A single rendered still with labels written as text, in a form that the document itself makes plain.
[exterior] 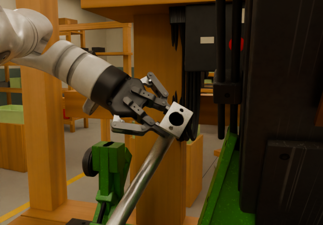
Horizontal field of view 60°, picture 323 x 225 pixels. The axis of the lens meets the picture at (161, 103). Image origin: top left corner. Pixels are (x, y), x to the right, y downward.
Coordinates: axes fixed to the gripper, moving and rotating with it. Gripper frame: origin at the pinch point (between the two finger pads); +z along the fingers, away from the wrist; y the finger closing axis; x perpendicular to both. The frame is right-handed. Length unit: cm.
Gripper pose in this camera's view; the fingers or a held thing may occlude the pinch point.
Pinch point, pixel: (169, 122)
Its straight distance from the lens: 50.1
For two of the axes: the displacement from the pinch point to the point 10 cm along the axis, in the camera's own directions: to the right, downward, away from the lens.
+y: 4.8, -7.5, 4.5
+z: 8.6, 5.0, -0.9
